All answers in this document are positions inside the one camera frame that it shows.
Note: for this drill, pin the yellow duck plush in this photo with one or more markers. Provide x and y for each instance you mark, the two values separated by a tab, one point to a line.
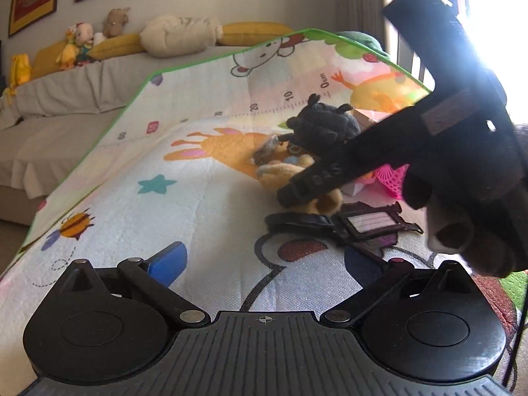
70	53

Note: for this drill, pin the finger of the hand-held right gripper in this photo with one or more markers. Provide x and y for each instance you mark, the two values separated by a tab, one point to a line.
297	194

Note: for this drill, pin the green cushion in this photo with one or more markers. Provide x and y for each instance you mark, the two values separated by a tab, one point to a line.
363	41

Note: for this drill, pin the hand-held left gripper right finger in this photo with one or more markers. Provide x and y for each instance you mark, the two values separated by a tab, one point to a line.
365	266

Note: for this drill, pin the yellow cushion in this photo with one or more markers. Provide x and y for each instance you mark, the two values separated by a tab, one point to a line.
255	33
117	45
45	57

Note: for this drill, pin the pink plastic strainer basket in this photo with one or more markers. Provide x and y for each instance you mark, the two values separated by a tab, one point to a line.
390	179

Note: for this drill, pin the black plush toy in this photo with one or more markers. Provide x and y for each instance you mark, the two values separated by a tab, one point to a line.
326	123

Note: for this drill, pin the brown plush bear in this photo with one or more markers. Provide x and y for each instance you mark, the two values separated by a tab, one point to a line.
115	20

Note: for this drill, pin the pink-faced doll plush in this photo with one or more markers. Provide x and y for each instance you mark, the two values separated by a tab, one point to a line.
84	33

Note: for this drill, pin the silver foil packet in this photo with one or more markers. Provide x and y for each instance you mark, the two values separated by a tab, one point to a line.
266	150

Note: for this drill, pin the grey covered sofa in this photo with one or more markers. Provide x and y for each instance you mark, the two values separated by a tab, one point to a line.
62	140

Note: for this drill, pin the pink cardboard box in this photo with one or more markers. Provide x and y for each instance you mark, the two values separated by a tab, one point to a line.
365	117

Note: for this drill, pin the small yellow plush toy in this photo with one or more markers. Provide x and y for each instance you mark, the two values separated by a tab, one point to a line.
20	70

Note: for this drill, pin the cartoon printed play mat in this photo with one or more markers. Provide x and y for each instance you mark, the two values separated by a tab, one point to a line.
185	214

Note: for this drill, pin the black luggage tag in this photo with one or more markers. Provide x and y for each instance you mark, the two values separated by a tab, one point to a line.
359	227

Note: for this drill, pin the cream pillow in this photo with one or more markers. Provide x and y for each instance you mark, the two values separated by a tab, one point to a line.
177	35

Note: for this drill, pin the tan plush toy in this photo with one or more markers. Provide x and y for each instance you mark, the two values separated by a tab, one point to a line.
284	173

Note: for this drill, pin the person's right hand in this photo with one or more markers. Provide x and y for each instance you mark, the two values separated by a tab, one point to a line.
474	198

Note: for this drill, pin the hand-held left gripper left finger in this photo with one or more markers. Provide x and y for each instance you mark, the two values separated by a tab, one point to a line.
167	262

